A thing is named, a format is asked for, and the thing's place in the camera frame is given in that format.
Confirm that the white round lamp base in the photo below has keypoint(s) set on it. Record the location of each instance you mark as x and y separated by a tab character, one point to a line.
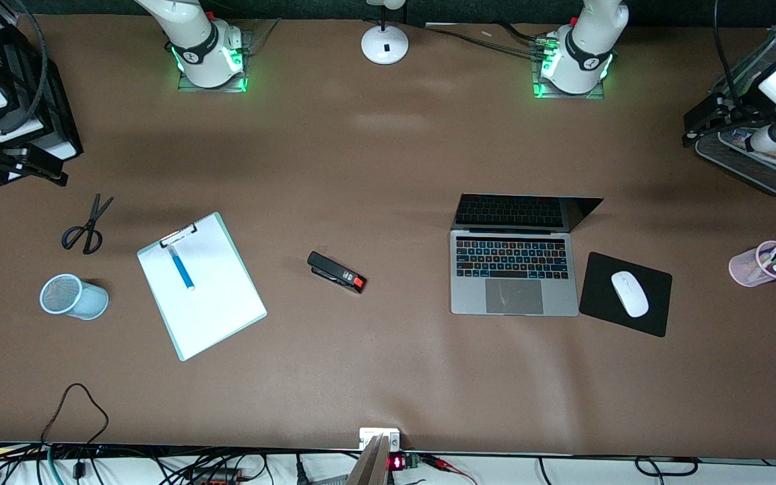
384	44

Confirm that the light blue mesh pen cup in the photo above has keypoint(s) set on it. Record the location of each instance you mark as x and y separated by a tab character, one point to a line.
75	298

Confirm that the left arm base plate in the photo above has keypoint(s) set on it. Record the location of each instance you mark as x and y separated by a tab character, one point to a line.
541	93

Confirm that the grey camera stand post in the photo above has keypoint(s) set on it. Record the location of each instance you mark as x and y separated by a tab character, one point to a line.
369	465

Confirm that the black stacked document tray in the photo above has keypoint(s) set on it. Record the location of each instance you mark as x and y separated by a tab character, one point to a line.
58	128

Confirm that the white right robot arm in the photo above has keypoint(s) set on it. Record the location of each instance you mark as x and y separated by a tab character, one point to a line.
203	47

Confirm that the grey mesh desk tray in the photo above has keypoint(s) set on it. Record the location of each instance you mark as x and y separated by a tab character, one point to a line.
758	168

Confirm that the black scissors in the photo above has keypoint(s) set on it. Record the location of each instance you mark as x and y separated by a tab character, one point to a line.
89	232

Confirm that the white power socket box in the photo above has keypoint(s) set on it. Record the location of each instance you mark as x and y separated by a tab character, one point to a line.
369	434

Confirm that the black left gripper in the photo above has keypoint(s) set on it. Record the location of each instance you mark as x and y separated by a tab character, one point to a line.
740	115

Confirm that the silver laptop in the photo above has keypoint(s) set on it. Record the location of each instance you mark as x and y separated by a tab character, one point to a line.
512	276

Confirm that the red display circuit module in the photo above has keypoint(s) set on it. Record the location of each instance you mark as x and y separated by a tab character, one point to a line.
401	462

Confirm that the white paper sheet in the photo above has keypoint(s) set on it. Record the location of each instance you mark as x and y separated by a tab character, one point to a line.
206	303

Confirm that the blue marker white cap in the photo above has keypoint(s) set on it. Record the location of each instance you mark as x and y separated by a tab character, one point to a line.
181	267

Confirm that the pink mesh pen cup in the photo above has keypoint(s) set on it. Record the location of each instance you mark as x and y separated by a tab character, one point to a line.
758	266

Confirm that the mint green clipboard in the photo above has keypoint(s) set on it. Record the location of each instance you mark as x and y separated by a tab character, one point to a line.
203	296

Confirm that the white computer mouse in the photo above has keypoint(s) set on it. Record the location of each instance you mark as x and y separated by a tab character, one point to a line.
630	294

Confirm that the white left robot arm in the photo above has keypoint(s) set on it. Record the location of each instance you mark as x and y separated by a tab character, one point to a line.
587	54

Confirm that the black mouse pad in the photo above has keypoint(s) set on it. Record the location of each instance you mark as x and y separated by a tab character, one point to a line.
627	293

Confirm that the black stapler red end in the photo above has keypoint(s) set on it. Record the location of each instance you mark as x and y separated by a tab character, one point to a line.
335	271

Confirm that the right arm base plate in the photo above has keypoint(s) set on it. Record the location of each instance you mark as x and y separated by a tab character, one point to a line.
186	85

